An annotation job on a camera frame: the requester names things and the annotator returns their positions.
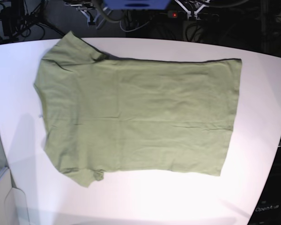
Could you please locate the white bin at left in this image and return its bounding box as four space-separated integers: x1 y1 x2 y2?
0 167 30 225

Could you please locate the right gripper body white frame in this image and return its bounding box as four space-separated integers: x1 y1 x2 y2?
76 6 105 29

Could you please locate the green T-shirt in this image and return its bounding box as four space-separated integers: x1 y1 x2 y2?
34 33 242 187

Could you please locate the black OpenArm labelled box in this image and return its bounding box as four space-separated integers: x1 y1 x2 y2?
248 147 281 225

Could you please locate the grey cable loop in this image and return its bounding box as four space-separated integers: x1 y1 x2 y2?
93 0 127 25

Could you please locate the blue box overhead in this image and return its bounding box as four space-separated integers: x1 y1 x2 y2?
104 0 170 10

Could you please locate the black power strip red light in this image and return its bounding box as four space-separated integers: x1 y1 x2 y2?
167 10 185 19

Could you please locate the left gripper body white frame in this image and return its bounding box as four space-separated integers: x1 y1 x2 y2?
175 0 208 20

